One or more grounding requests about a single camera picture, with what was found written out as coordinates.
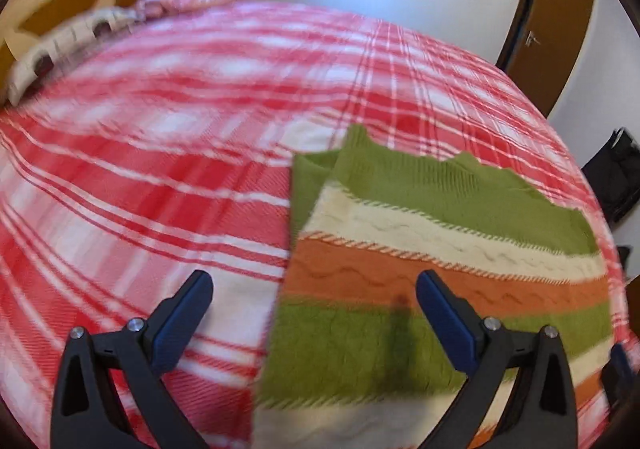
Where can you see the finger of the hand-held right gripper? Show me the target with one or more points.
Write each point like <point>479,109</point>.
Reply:
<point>622,364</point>

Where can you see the red plaid bed sheet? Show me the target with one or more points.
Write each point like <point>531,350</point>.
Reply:
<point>150,179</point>

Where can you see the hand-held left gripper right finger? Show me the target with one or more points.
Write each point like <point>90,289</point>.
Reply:
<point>445,324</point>

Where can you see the green striped knit sweater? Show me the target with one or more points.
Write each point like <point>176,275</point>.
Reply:
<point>400,279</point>

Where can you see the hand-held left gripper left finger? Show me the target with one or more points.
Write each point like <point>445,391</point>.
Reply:
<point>182,324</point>

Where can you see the white brown patterned pillow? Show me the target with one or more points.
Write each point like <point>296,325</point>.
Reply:
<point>65,39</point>

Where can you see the black folding chair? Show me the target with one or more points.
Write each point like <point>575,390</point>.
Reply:
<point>615,169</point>

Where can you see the brown wooden door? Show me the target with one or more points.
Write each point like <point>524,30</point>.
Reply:
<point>555,29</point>

